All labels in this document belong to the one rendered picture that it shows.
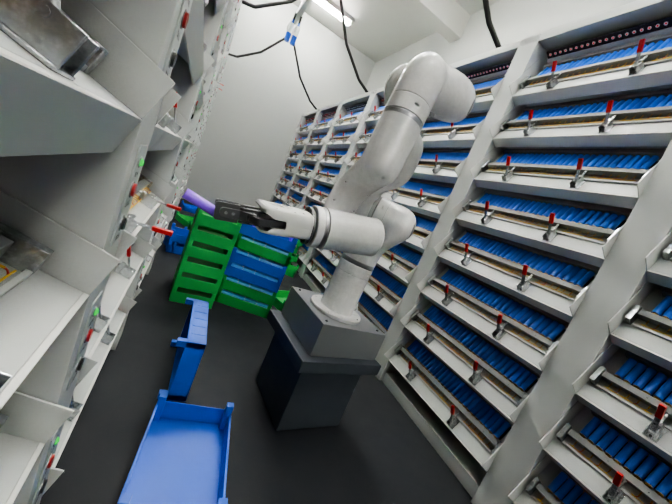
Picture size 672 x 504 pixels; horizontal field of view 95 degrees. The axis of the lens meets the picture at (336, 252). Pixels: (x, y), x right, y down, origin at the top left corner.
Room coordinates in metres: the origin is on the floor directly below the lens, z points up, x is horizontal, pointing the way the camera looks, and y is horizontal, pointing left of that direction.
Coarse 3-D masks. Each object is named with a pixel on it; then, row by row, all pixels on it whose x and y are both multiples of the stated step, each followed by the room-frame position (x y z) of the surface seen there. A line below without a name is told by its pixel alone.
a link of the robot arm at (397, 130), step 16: (384, 112) 0.67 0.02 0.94; (400, 112) 0.64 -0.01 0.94; (384, 128) 0.65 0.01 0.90; (400, 128) 0.64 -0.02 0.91; (416, 128) 0.65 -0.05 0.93; (368, 144) 0.66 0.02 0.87; (384, 144) 0.63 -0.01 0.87; (400, 144) 0.64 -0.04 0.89; (368, 160) 0.64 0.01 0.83; (384, 160) 0.63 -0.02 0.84; (400, 160) 0.65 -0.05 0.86; (352, 176) 0.68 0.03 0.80; (368, 176) 0.65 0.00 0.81; (384, 176) 0.64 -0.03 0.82; (336, 192) 0.71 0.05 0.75; (352, 192) 0.71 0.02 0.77; (368, 192) 0.71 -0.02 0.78; (336, 208) 0.71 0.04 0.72; (352, 208) 0.73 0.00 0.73
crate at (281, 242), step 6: (246, 228) 1.58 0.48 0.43; (252, 228) 1.58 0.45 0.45; (246, 234) 1.58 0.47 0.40; (252, 234) 1.59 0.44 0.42; (258, 234) 1.59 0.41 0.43; (264, 234) 1.59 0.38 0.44; (264, 240) 1.60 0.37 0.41; (270, 240) 1.60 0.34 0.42; (276, 240) 1.61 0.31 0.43; (282, 240) 1.61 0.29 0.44; (288, 240) 1.81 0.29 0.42; (294, 240) 1.62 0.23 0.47; (276, 246) 1.61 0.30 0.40; (282, 246) 1.61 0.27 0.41; (288, 246) 1.62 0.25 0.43; (294, 246) 1.62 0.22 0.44
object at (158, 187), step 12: (144, 168) 0.90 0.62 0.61; (156, 180) 0.92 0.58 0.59; (156, 192) 0.92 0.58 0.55; (168, 192) 0.94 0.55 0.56; (132, 204) 0.69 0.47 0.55; (156, 204) 0.84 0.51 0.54; (144, 216) 0.68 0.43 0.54; (120, 240) 0.40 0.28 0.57; (132, 240) 0.41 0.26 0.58; (120, 252) 0.40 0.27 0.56
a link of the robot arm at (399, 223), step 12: (384, 204) 1.01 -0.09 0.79; (396, 204) 1.02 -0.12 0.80; (372, 216) 1.00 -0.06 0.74; (384, 216) 0.99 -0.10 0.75; (396, 216) 0.99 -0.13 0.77; (408, 216) 1.00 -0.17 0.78; (384, 228) 1.00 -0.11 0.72; (396, 228) 0.98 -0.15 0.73; (408, 228) 0.99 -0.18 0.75; (384, 240) 0.99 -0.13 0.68; (396, 240) 0.99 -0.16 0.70; (384, 252) 1.04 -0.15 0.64; (360, 264) 0.99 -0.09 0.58; (372, 264) 1.01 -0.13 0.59
